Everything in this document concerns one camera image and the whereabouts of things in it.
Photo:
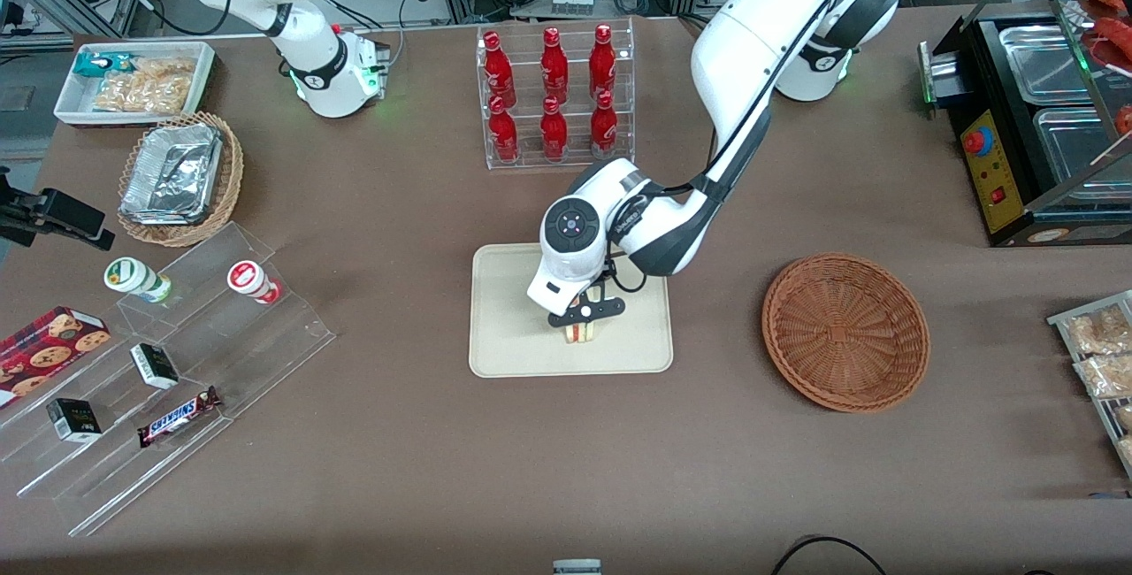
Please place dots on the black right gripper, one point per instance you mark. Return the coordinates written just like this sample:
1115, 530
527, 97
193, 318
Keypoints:
34, 211

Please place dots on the triangular sandwich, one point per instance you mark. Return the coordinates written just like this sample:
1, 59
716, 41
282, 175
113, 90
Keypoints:
584, 334

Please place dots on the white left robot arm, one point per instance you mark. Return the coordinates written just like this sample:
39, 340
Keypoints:
752, 44

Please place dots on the beige plastic serving tray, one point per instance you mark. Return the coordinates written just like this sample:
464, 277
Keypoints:
504, 327

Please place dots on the oval tan wicker basket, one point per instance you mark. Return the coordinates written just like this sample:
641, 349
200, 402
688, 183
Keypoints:
232, 168

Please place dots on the round brown wicker basket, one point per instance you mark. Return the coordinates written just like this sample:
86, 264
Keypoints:
845, 332

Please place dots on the green lid drink cup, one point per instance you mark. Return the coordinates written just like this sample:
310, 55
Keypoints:
128, 274

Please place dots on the stacked aluminium foil containers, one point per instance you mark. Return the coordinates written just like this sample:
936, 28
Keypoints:
172, 172

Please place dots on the white rectangular snack bin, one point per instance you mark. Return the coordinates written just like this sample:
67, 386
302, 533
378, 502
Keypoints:
71, 102

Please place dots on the red chocolate chip cookie box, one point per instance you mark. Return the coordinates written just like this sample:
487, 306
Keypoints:
49, 345

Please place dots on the clear bag of chips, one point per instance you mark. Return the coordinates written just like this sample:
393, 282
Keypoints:
146, 88

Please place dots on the clear acrylic bottle rack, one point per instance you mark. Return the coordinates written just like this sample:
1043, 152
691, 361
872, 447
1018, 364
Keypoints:
579, 159

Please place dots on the teal snack packet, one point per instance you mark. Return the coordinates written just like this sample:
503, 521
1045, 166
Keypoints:
95, 65

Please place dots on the small black white carton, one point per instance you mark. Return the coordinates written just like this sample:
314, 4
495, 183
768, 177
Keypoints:
155, 365
74, 420

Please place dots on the red lid drink cup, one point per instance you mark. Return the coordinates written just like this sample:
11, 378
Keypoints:
246, 278

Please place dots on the red cola bottle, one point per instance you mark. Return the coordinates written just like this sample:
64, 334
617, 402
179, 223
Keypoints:
554, 130
499, 71
602, 64
554, 67
604, 127
503, 133

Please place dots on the Snickers chocolate bar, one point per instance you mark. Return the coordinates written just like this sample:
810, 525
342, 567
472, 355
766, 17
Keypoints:
177, 416

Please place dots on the clear acrylic stepped display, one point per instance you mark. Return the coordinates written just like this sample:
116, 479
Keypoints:
265, 345

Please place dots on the small grey white device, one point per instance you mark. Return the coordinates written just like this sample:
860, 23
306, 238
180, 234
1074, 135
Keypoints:
577, 567

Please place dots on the white power strip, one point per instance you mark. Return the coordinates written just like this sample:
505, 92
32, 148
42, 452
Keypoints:
572, 3

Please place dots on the black hot food warmer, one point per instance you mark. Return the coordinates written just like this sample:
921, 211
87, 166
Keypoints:
999, 195

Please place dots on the grey snack display rack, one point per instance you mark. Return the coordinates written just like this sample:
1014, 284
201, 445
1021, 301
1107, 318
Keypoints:
1061, 318

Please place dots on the clear bag of fried snacks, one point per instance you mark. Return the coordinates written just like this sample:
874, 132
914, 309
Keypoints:
1105, 376
1097, 332

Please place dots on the steel food pan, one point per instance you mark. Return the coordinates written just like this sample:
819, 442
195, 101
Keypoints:
1044, 62
1074, 150

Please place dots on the red fried food piece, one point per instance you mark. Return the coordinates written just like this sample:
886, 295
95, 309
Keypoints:
1116, 42

